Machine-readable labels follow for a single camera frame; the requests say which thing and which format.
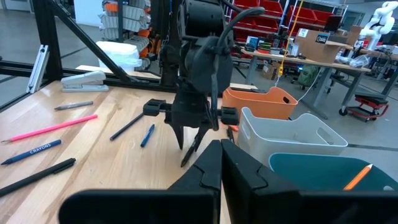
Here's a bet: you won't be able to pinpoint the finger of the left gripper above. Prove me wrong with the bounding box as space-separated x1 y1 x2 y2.
192 125 209 154
171 122 187 151

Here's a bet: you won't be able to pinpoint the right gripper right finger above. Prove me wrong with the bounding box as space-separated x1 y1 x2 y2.
221 138 398 224

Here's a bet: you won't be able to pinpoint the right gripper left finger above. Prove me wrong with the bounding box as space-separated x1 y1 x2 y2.
58 139 223 224

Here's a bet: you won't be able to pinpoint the blue wax crayon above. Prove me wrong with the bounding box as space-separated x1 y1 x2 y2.
139 123 155 149
0 139 62 166

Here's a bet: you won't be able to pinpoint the dark navy pencil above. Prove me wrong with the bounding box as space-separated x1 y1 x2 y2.
109 112 146 142

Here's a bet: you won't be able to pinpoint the teal plastic bin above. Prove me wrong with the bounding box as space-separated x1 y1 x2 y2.
268 152 398 192

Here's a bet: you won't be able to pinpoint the light grey plastic bin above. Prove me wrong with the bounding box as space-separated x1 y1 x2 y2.
238 107 349 167

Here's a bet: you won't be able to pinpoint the stacked grey orange bins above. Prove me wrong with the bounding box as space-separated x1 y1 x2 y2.
98 0 153 60

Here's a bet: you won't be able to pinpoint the orange plastic bin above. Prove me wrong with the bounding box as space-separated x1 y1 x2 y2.
221 86 299 121

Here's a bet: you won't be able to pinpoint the white plastic bag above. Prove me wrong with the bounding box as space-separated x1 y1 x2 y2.
95 40 143 72

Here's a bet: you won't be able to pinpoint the grey wax crayon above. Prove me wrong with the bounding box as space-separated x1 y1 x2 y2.
53 100 94 111

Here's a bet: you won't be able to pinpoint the green backpack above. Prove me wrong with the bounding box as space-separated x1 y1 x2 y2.
297 64 321 88

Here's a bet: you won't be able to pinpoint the red storage bin shelf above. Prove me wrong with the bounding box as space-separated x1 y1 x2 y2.
228 0 333 44

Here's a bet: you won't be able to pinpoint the cardboard box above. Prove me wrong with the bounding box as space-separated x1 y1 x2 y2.
294 27 343 65

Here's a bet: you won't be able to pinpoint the wooden workbench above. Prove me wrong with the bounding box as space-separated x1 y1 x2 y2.
341 43 398 97
241 46 373 121

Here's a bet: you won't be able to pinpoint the red rolling stool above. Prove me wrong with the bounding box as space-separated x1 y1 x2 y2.
338 92 390 123

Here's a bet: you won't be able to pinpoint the silver aluminium extrusion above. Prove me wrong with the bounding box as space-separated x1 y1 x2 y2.
25 44 50 95

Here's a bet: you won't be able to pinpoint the black laptop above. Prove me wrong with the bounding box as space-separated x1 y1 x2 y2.
323 14 343 34

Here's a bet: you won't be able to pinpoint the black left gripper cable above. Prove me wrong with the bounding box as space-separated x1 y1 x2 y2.
210 6 267 131

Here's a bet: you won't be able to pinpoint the yellow cord with plug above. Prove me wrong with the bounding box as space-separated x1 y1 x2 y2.
277 0 305 77

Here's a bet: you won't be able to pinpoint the white cable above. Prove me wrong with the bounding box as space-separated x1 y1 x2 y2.
273 67 323 103

